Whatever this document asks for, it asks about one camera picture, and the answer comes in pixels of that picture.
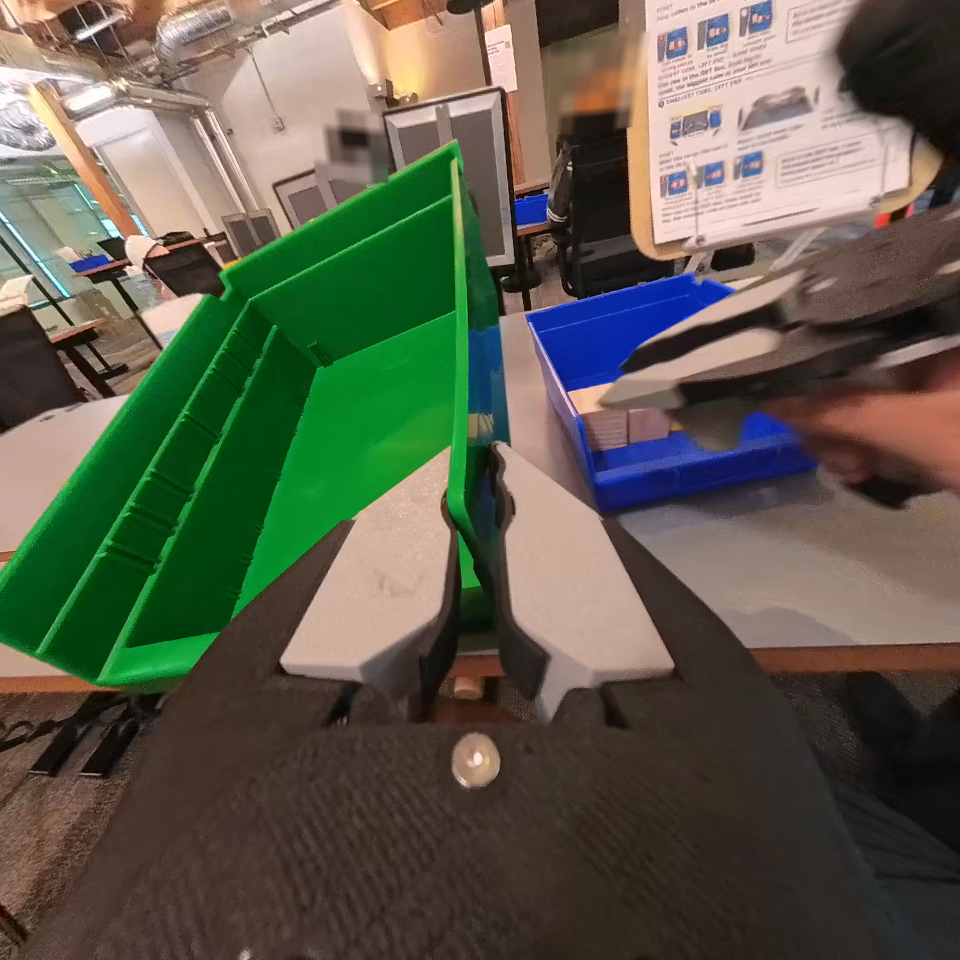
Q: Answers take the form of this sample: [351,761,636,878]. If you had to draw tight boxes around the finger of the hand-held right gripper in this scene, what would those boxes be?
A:
[621,271,809,374]
[600,332,785,411]

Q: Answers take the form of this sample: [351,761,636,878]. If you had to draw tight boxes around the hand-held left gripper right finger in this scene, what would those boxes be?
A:
[487,442,676,723]

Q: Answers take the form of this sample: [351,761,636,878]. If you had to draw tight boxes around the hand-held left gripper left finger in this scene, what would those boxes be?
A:
[279,450,462,721]

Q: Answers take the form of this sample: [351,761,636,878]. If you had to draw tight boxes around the blue plastic bin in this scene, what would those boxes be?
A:
[525,273,819,515]

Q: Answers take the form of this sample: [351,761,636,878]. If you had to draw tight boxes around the large natural wooden cube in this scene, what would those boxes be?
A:
[568,386,631,453]

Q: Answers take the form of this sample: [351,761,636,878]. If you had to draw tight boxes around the green plastic bin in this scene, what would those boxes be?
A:
[0,141,511,691]

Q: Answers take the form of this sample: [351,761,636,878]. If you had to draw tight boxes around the wooden-top standing desk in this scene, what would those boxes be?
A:
[513,221,560,310]

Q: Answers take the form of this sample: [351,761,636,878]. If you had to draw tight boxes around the person's right hand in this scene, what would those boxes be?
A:
[768,360,960,496]

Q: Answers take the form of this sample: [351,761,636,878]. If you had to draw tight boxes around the grey aluminium-framed case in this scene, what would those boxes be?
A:
[272,168,340,228]
[382,86,516,269]
[221,210,280,258]

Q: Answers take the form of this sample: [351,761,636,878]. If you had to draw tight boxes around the person's legs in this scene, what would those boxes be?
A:
[825,671,960,960]

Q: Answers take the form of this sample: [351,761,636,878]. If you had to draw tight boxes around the diagonal support beam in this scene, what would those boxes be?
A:
[28,81,145,237]

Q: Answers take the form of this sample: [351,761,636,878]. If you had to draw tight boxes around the white wall notice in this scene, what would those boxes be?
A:
[483,22,520,95]

